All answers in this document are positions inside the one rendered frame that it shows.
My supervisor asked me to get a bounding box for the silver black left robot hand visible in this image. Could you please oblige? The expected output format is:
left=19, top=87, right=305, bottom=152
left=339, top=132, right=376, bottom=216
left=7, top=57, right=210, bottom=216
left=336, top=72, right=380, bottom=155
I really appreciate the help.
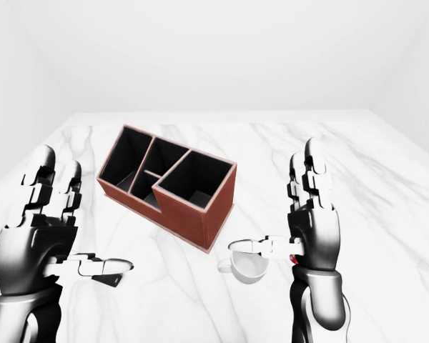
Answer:
left=0, top=144, right=134, bottom=297

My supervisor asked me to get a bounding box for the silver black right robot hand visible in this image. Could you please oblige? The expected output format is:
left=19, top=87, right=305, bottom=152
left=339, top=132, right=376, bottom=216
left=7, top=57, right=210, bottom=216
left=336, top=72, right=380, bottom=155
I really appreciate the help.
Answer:
left=228, top=137, right=340, bottom=273

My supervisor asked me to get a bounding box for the white mug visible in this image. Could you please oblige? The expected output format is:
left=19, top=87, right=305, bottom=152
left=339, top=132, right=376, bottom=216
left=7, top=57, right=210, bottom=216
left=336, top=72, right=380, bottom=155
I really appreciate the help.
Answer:
left=217, top=239, right=269, bottom=286

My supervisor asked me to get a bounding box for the red-brown desk caddy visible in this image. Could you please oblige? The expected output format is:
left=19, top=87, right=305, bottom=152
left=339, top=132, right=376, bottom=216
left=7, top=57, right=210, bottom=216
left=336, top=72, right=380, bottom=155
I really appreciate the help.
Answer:
left=96, top=124, right=238, bottom=255

